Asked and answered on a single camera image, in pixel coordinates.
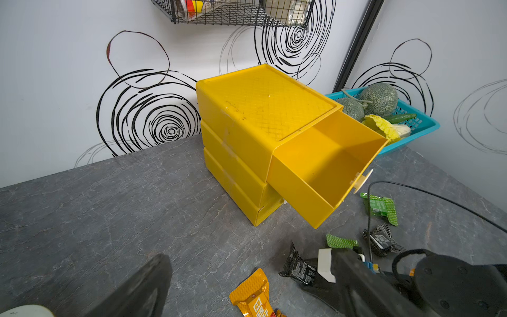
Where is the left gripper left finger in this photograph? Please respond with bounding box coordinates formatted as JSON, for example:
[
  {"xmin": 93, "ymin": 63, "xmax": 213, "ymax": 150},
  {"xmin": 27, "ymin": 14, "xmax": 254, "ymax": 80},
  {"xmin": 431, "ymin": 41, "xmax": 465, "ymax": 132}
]
[{"xmin": 87, "ymin": 253, "xmax": 172, "ymax": 316}]

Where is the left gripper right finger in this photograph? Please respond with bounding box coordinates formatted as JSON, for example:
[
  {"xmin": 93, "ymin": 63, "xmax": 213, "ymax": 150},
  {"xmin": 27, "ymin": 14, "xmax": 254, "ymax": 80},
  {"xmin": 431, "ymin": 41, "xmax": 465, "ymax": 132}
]
[{"xmin": 302, "ymin": 248, "xmax": 423, "ymax": 316}]

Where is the black cookie packet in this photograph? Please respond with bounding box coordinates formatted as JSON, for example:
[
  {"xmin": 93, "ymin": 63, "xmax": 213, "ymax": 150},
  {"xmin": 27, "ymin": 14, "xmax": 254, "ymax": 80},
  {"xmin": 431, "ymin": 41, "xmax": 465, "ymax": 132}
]
[
  {"xmin": 363, "ymin": 224, "xmax": 405, "ymax": 258},
  {"xmin": 279, "ymin": 242, "xmax": 336, "ymax": 289}
]

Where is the green cookie packet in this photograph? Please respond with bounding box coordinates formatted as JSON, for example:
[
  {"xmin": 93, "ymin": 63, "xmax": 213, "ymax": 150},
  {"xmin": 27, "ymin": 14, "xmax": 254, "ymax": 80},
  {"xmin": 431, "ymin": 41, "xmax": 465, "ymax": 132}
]
[
  {"xmin": 326, "ymin": 234, "xmax": 359, "ymax": 250},
  {"xmin": 360, "ymin": 193, "xmax": 399, "ymax": 227}
]

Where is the yellow top drawer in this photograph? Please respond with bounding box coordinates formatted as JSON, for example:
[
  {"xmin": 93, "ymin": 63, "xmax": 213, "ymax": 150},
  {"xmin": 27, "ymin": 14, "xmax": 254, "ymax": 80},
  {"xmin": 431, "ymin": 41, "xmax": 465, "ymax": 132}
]
[{"xmin": 267, "ymin": 111, "xmax": 388, "ymax": 229}]

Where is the yellow drawer cabinet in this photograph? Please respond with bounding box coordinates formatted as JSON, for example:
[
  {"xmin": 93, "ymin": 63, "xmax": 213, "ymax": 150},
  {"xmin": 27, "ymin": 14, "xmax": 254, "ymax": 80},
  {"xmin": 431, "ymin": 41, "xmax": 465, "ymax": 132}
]
[{"xmin": 196, "ymin": 65, "xmax": 343, "ymax": 228}]

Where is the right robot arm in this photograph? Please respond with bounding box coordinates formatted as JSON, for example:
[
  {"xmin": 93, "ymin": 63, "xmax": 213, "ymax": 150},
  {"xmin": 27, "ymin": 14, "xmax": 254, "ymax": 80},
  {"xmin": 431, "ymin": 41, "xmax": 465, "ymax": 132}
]
[{"xmin": 413, "ymin": 255, "xmax": 506, "ymax": 316}]

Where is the orange cookie packet large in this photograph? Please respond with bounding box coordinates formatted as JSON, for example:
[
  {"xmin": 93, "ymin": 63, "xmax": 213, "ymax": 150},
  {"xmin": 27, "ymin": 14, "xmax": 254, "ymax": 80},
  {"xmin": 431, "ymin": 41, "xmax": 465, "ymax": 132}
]
[{"xmin": 229, "ymin": 268, "xmax": 285, "ymax": 317}]

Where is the yellow white cabbage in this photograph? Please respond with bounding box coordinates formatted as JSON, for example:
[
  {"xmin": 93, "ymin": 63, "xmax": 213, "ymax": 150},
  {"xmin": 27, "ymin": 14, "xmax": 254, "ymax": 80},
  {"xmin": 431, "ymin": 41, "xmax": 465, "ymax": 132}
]
[{"xmin": 362, "ymin": 115, "xmax": 411, "ymax": 144}]

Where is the green cucumber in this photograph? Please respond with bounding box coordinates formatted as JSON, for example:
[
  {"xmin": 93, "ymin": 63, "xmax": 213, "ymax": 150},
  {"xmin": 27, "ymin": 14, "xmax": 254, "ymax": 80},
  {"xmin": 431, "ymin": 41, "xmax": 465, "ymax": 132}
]
[{"xmin": 384, "ymin": 113, "xmax": 417, "ymax": 124}]

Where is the teal plastic basket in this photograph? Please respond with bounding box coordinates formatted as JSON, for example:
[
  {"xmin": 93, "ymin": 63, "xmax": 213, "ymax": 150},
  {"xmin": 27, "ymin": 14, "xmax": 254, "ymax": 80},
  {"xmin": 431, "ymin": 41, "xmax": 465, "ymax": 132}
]
[{"xmin": 327, "ymin": 86, "xmax": 440, "ymax": 155}]

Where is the left green melon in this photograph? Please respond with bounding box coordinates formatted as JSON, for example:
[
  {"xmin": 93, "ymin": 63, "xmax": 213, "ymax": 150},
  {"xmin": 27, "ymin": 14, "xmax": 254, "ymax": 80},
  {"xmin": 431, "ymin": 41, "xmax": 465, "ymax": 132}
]
[{"xmin": 336, "ymin": 97, "xmax": 364, "ymax": 122}]

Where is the green melon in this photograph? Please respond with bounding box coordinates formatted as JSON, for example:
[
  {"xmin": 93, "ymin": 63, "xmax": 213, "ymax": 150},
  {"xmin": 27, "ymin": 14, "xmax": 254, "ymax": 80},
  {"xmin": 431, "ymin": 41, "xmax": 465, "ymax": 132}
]
[
  {"xmin": 336, "ymin": 97, "xmax": 364, "ymax": 122},
  {"xmin": 357, "ymin": 83, "xmax": 398, "ymax": 117}
]

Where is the right green melon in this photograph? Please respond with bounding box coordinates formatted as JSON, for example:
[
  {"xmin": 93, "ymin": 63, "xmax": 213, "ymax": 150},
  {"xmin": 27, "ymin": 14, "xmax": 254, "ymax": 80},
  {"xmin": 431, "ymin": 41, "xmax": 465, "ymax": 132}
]
[{"xmin": 357, "ymin": 83, "xmax": 398, "ymax": 117}]

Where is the yellow white package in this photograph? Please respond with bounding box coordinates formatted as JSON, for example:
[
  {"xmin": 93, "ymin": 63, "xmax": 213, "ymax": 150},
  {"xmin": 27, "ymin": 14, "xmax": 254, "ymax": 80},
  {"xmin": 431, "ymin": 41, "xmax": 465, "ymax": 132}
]
[{"xmin": 176, "ymin": 0, "xmax": 223, "ymax": 21}]

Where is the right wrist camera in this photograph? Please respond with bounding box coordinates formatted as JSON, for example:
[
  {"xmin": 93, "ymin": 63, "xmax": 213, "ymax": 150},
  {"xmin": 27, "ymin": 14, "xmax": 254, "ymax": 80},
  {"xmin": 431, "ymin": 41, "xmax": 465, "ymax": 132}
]
[{"xmin": 317, "ymin": 248, "xmax": 380, "ymax": 283}]

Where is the black camera cable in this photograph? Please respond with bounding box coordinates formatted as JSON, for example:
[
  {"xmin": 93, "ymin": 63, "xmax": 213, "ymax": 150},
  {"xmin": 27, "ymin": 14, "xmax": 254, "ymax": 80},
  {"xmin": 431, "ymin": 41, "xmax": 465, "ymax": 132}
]
[{"xmin": 366, "ymin": 180, "xmax": 507, "ymax": 262}]

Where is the black wire wall basket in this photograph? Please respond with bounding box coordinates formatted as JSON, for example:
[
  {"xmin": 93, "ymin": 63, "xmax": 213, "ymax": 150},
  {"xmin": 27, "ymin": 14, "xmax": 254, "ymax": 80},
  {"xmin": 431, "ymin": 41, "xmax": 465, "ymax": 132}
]
[{"xmin": 152, "ymin": 0, "xmax": 316, "ymax": 27}]

